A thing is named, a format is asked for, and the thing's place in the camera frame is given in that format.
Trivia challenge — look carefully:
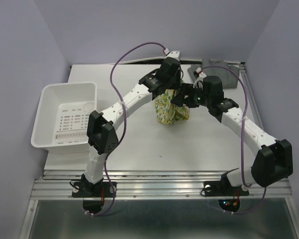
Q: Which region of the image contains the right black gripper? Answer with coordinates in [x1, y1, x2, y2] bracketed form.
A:
[169, 83, 212, 108]

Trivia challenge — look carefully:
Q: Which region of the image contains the yellow floral skirt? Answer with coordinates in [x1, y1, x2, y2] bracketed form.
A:
[154, 90, 190, 125]

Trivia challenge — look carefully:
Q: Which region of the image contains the grey pleated skirt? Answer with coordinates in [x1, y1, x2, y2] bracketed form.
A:
[187, 58, 240, 89]

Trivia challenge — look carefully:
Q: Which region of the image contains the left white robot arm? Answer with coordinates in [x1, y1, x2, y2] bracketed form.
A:
[83, 56, 181, 196]

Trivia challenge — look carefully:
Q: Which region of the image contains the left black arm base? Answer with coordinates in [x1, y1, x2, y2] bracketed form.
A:
[69, 174, 117, 217]

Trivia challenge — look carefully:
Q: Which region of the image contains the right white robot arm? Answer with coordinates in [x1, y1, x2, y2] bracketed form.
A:
[171, 76, 293, 194]

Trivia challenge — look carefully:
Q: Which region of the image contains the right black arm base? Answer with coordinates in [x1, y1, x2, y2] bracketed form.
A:
[200, 181, 250, 213]

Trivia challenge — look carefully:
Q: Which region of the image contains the white plastic bin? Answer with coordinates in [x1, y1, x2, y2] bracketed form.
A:
[31, 82, 97, 154]

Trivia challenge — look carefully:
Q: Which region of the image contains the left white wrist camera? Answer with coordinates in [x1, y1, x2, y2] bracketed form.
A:
[166, 51, 181, 61]

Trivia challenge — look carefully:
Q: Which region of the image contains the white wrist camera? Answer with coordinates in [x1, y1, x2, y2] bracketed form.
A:
[193, 71, 206, 89]
[166, 51, 181, 61]

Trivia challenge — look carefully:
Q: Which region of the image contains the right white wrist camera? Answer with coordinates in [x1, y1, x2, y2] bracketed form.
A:
[193, 71, 206, 89]

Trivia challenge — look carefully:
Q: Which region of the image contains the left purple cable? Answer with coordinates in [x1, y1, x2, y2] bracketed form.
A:
[84, 42, 170, 217]

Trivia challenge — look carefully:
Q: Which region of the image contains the aluminium mounting rail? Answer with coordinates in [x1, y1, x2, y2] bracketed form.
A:
[29, 170, 294, 200]

